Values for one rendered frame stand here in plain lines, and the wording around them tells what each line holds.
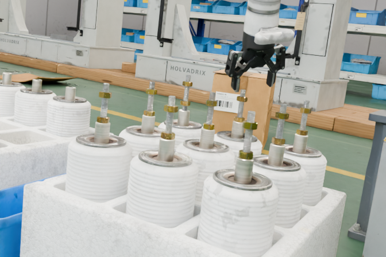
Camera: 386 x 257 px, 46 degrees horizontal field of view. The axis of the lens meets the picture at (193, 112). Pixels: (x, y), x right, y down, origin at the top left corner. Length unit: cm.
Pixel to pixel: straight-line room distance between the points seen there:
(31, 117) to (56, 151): 18
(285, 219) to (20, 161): 51
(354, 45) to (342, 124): 670
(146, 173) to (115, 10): 348
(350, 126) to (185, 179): 208
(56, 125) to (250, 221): 60
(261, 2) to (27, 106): 58
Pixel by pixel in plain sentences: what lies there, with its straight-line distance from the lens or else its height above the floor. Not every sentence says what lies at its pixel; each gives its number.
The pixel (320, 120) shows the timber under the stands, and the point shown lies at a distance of 267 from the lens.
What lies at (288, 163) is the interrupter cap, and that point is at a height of 25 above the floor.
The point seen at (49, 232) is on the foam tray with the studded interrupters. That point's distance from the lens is 70.
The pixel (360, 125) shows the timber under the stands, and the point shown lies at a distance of 261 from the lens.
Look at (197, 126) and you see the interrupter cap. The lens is 88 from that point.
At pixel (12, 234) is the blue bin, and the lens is 78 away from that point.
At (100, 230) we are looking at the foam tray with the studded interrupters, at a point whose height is 16.
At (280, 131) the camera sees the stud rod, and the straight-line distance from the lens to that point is 67.
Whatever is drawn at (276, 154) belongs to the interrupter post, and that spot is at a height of 27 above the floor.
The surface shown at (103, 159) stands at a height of 24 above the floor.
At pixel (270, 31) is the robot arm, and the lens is 99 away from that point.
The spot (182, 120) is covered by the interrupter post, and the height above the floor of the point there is 26.
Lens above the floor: 42
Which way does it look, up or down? 9 degrees down
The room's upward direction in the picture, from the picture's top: 7 degrees clockwise
